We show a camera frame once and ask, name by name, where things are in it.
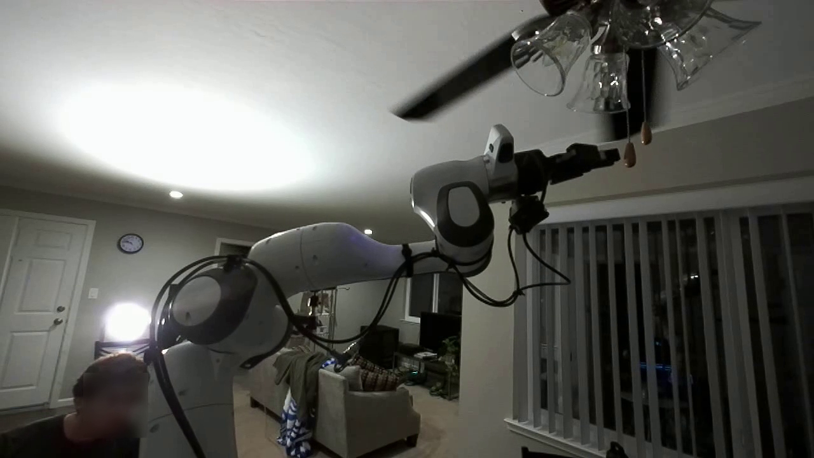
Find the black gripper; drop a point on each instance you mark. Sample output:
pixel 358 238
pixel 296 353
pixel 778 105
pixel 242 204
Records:
pixel 535 171

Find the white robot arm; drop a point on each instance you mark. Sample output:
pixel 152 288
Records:
pixel 217 315

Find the glass chandelier light cluster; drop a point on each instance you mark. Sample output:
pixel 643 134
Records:
pixel 690 35

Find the dark ceiling fan blade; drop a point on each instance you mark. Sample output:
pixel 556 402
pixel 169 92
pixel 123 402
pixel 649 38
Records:
pixel 466 77

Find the white vertical window blinds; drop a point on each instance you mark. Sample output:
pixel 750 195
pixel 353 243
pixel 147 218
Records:
pixel 670 336

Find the beige sofa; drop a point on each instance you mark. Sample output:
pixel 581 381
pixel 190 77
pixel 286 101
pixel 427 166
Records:
pixel 356 410

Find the blue patterned cloth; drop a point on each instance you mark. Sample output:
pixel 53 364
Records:
pixel 296 429

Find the bright table lamp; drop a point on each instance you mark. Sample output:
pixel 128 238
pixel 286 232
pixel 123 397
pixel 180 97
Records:
pixel 125 321

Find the person with blurred face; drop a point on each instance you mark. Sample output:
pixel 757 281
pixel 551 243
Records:
pixel 108 416

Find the white panel door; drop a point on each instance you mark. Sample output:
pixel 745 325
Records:
pixel 41 269

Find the round wall clock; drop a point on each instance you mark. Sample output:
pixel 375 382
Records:
pixel 130 243

